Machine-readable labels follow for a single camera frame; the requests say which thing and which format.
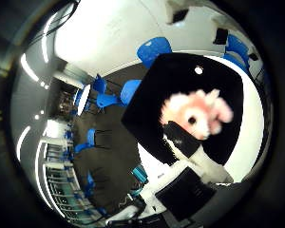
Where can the black fabric container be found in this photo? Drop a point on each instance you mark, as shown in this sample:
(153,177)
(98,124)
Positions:
(180,85)

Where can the pink plush toy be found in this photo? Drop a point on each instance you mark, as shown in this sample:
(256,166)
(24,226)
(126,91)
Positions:
(199,114)

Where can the white shelving rack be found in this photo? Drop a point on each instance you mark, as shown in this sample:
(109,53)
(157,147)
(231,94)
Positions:
(53,177)

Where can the small round white table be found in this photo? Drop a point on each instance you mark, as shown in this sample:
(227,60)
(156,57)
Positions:
(84,99)

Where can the teal ribbed frame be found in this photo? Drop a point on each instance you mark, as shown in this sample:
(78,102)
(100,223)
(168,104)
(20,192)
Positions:
(139,174)

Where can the black wall screen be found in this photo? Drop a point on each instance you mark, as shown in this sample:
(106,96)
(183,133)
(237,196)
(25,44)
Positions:
(180,15)
(220,35)

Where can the blue chair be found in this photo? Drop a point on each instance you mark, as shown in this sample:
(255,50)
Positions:
(90,136)
(153,49)
(237,47)
(107,99)
(129,90)
(99,84)

